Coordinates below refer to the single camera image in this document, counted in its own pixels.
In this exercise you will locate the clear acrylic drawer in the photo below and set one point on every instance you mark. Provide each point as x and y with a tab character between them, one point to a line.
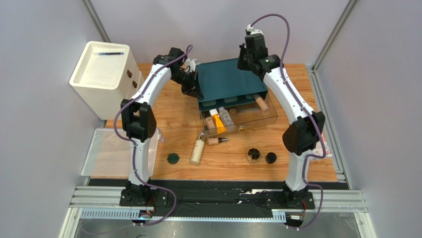
243	110

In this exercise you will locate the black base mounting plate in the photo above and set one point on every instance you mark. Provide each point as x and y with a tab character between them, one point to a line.
270	199

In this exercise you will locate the gold rim powder jar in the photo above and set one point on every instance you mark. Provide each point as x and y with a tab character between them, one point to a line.
253	155

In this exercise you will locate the black round jar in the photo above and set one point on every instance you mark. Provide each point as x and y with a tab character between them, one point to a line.
270	158

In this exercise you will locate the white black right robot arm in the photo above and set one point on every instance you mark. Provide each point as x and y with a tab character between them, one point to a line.
305	125

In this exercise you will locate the aluminium rail frame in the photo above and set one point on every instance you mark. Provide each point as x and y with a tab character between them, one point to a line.
102	202

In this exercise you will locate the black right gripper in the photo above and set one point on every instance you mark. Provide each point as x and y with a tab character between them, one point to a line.
243	61

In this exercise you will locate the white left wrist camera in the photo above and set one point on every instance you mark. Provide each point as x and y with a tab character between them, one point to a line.
191	64

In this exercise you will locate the dark green round compact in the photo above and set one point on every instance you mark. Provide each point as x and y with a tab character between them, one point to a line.
173	158

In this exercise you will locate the floral pink palette box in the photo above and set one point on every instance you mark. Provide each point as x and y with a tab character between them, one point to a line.
318	150

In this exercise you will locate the clear bottle blue liquid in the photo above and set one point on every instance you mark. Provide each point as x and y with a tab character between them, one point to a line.
226	119

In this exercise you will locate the orange tube white cap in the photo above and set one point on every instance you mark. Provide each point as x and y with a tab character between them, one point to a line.
217	121

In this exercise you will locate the teal drawer organizer box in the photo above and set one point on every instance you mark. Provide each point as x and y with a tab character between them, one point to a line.
224	85

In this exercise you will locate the white storage cabinet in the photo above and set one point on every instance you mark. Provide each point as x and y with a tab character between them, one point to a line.
106	74

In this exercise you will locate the rose gold foundation bottle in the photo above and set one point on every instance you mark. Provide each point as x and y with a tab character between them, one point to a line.
210	123

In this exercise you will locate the cream lotion bottle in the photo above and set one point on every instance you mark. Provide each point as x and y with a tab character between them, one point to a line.
198	149

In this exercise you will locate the beige foundation bottle black cap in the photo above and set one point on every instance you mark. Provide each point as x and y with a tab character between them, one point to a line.
216	140

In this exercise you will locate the pink foundation tube silver cap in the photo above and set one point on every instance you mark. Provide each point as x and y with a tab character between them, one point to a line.
261	103

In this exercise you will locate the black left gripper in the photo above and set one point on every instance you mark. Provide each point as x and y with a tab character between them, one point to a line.
190	89

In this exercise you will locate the clear plastic zip pouch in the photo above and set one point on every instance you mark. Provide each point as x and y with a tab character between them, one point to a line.
108	156

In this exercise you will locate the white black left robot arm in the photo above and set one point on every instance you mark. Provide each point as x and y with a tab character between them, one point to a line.
138	120

